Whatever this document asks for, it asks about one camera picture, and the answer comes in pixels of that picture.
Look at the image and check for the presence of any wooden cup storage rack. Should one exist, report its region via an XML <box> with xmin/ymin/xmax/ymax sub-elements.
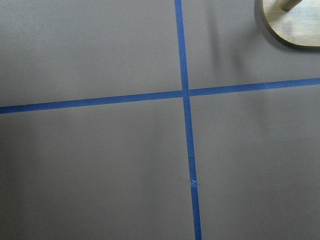
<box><xmin>261</xmin><ymin>0</ymin><xmax>320</xmax><ymax>49</ymax></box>

